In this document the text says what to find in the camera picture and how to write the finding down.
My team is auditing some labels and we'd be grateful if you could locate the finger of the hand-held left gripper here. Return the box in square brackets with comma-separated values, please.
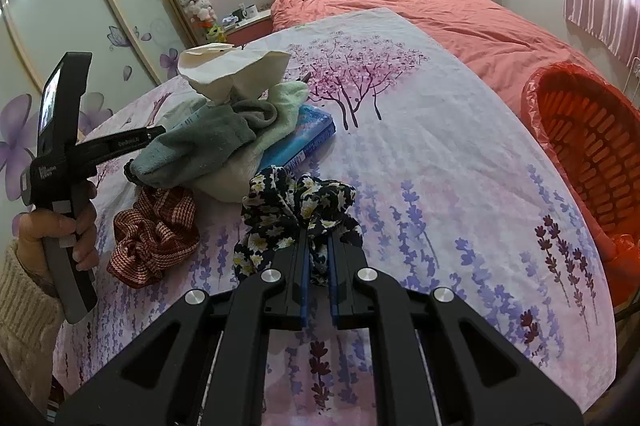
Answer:
[75, 125, 167, 173]

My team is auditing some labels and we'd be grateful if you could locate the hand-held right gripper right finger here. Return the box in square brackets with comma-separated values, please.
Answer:
[327, 231, 586, 426]

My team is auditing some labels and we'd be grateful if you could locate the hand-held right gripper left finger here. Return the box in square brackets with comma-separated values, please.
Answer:
[55, 231, 311, 426]

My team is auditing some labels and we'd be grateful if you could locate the black floral scrunchie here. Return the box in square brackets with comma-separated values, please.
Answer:
[234, 166, 365, 283]

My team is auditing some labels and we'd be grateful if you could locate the grey-green fluffy sock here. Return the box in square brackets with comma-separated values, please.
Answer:
[131, 100, 279, 189]

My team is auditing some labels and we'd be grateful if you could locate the orange plastic waste basket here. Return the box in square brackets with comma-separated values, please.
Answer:
[520, 61, 640, 307]

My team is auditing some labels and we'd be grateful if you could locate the person's left forearm cream sleeve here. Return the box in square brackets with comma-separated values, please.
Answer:
[0, 237, 66, 409]

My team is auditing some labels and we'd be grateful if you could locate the person's left hand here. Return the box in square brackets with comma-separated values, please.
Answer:
[18, 181, 100, 273]

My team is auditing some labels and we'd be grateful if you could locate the red checked scrunchie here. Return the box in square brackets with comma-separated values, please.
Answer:
[107, 187, 201, 291]

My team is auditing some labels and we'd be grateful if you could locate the green towel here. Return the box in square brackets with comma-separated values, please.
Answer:
[192, 83, 310, 203]

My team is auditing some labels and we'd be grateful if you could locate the floral printed blanket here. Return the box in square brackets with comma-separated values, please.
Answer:
[52, 8, 619, 426]

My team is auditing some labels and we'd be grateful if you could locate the flower-print sliding wardrobe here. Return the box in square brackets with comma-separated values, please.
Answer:
[0, 0, 202, 189]

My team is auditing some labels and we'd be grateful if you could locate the blue cardboard box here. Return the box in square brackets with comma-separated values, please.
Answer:
[259, 104, 336, 173]

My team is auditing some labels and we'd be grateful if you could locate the pink and white nightstand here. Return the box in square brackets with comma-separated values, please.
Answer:
[220, 12, 274, 47]

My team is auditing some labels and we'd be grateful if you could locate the pink duvet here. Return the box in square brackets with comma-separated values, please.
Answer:
[270, 0, 603, 109]

